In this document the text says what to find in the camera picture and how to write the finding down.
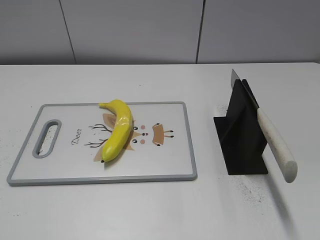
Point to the knife with white handle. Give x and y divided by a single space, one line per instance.
281 152

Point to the black knife stand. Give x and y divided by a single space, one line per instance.
240 136

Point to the yellow plastic banana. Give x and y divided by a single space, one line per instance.
121 131

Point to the white grey-rimmed cutting board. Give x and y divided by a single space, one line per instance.
65 142

